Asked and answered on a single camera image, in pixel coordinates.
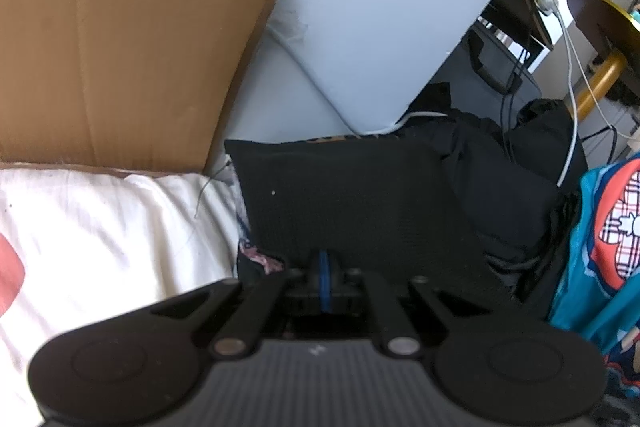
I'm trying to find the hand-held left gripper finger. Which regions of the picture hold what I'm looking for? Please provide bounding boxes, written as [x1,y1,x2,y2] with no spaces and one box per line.
[150,249,326,358]
[325,249,488,358]

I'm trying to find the purple floral patterned garment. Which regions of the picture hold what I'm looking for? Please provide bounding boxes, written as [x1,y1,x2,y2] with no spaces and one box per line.
[236,241,284,276]

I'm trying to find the black drawstring shorts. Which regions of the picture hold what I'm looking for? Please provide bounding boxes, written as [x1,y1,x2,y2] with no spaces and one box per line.
[224,137,522,344]

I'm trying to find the pile of black clothes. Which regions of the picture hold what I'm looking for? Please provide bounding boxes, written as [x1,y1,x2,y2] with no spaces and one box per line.
[394,81,589,309]

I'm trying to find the cream bear printed blanket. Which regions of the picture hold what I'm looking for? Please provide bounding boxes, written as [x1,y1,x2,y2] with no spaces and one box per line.
[0,166,247,427]

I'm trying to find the teal cartoon printed blanket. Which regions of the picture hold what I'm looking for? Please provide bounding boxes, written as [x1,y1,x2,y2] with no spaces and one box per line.
[546,151,640,404]

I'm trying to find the long folded cardboard sheet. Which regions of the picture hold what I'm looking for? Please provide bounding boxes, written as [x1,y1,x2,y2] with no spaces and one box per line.
[0,0,294,178]

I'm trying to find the dark desk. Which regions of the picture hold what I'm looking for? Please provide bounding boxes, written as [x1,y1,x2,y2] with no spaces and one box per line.
[469,0,557,94]

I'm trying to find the round gold side table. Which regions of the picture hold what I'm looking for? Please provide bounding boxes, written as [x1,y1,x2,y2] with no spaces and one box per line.
[566,0,640,114]

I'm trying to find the thin white cable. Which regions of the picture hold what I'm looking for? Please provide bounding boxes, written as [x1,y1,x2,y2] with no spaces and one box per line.
[539,0,632,186]

